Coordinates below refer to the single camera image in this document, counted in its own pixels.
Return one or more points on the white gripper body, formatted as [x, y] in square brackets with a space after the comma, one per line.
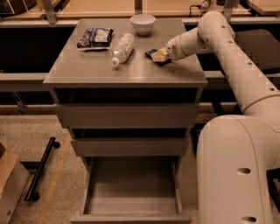
[173, 49]

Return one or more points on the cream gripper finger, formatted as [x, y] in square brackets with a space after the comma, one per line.
[160, 55]

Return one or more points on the dark blue rxbar wrapper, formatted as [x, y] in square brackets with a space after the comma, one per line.
[162, 63]

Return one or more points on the grey drawer cabinet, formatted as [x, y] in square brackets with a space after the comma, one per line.
[88, 78]

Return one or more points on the top grey drawer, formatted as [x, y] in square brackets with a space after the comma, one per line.
[121, 116]

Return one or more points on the middle grey drawer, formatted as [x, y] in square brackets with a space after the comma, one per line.
[130, 147]

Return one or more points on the open bottom grey drawer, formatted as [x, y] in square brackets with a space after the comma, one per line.
[131, 190]

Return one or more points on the white ceramic bowl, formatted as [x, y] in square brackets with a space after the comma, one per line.
[143, 24]

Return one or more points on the clear plastic water bottle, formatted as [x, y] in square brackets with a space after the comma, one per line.
[122, 50]

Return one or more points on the blue white snack bag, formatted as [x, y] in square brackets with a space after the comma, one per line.
[95, 39]

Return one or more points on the black office chair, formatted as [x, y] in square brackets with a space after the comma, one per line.
[262, 73]

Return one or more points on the cardboard box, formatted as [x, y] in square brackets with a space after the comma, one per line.
[13, 177]

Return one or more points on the black wheeled bar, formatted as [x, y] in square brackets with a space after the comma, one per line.
[38, 167]

